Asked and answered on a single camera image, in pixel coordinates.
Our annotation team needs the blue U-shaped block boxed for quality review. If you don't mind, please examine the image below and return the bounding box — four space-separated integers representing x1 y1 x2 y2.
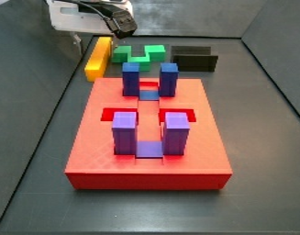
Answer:
121 62 178 101

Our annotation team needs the yellow long bar block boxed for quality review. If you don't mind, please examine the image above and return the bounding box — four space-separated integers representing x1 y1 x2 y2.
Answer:
83 37 112 82

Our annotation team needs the red slotted board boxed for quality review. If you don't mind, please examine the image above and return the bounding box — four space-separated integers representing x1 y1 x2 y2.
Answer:
65 78 232 190

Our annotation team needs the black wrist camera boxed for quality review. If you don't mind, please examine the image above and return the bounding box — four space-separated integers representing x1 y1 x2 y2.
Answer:
100 4 137 39

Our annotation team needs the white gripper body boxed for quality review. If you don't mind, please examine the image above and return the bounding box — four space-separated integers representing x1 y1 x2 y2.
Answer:
45 0 132 35

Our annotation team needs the purple U-shaped block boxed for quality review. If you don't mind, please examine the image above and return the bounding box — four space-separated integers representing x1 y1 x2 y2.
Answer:
112 112 189 159

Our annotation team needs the green zigzag block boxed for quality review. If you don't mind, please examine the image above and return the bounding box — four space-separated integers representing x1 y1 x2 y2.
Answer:
112 45 165 72

